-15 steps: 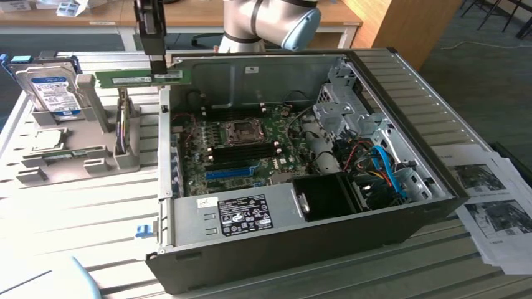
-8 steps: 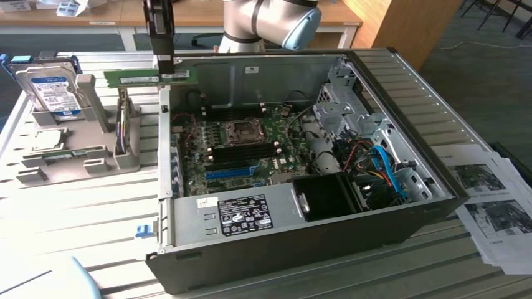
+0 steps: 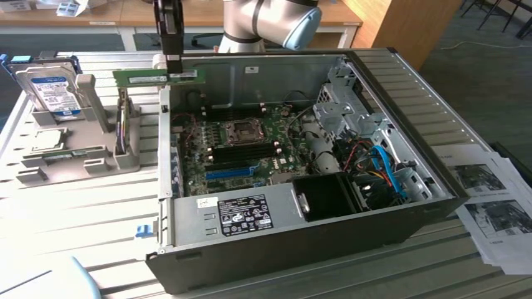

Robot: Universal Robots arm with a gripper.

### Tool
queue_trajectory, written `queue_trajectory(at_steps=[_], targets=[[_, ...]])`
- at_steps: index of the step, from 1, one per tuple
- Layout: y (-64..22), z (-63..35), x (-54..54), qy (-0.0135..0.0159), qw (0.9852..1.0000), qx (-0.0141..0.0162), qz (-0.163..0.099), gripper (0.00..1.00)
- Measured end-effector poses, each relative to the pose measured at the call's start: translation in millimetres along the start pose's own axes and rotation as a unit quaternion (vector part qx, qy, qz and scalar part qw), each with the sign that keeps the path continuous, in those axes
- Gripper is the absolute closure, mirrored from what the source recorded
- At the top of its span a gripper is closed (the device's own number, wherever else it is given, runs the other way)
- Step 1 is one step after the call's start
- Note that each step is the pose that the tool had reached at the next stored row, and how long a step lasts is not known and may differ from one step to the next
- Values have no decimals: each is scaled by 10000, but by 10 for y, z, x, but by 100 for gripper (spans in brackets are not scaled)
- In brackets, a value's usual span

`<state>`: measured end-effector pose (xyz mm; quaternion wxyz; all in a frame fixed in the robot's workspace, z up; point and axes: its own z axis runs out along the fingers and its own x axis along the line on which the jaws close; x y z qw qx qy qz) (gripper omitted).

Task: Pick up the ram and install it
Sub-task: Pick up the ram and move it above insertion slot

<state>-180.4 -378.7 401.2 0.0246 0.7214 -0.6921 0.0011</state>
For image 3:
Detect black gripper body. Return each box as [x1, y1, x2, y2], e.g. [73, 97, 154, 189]
[153, 0, 185, 57]

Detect green RAM stick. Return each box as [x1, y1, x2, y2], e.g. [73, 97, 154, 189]
[113, 69, 209, 87]
[22, 148, 93, 162]

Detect black RAM slot bank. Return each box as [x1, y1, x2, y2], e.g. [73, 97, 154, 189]
[202, 105, 269, 121]
[211, 144, 279, 163]

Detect office chair base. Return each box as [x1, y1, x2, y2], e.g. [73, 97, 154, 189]
[190, 32, 227, 48]

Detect white boxes with labels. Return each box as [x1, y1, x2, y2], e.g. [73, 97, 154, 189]
[0, 0, 91, 17]

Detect CPU socket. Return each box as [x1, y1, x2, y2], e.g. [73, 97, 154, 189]
[221, 120, 269, 148]

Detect hard disk blue label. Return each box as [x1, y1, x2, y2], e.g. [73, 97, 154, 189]
[30, 75, 83, 118]

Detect hard disk blue carrier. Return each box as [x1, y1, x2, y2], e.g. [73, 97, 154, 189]
[0, 53, 81, 110]

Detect grey parts rack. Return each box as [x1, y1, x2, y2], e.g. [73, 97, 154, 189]
[15, 73, 143, 185]

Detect blue expansion slot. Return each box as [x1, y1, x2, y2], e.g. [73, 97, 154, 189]
[205, 167, 251, 181]

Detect green motherboard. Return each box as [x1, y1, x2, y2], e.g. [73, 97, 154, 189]
[171, 104, 331, 199]

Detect silver CPU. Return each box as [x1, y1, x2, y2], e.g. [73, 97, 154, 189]
[35, 128, 70, 151]

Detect silver metal disk bay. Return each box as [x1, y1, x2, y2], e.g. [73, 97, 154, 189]
[313, 58, 443, 204]

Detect grey power supply unit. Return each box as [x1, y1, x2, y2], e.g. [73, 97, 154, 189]
[171, 183, 311, 247]

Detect blue plastic clip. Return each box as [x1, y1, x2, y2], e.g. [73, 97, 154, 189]
[134, 225, 157, 241]

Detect wooden cabinet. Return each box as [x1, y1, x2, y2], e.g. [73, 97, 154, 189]
[343, 0, 463, 71]

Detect black fan shroud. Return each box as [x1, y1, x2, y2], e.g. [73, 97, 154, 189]
[293, 173, 359, 222]

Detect black open PC case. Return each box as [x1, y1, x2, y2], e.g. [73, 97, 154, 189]
[145, 46, 474, 295]

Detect light blue round object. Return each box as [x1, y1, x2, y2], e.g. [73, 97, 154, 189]
[0, 255, 102, 299]

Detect dark chair legs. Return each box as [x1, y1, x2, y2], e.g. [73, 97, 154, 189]
[459, 0, 532, 40]

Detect stack of printed papers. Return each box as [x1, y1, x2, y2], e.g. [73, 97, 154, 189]
[431, 144, 532, 276]

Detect white plastic post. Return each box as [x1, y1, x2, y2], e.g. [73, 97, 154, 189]
[151, 53, 170, 72]

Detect wooden desk white frame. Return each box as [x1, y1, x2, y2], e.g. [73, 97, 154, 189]
[0, 0, 363, 51]

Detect thin red wire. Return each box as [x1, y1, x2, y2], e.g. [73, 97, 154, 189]
[171, 113, 198, 148]

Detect red yellow wire bundle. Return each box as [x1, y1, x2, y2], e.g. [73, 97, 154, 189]
[353, 167, 395, 188]

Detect blue wire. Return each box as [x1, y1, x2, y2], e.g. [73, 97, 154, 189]
[371, 144, 413, 201]

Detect white floor cable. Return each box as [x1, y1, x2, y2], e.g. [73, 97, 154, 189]
[439, 39, 532, 51]

